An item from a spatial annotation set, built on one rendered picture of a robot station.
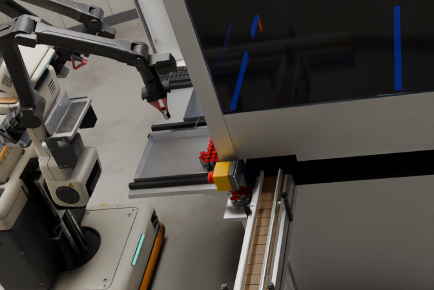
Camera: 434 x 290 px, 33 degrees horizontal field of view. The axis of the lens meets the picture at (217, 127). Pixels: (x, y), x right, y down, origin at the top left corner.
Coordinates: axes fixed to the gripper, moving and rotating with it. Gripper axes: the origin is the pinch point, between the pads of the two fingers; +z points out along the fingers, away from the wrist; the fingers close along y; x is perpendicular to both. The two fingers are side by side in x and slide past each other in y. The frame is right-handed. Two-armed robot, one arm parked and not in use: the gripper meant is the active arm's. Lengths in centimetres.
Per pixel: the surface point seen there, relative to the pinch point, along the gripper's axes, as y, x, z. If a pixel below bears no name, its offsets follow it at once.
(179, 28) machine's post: 18.4, -21.1, -40.1
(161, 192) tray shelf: -10.0, -12.9, 26.0
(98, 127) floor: -83, 172, 115
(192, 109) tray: 3.5, 33.6, 26.4
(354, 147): 60, -32, 12
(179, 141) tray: -2.5, 14.4, 26.1
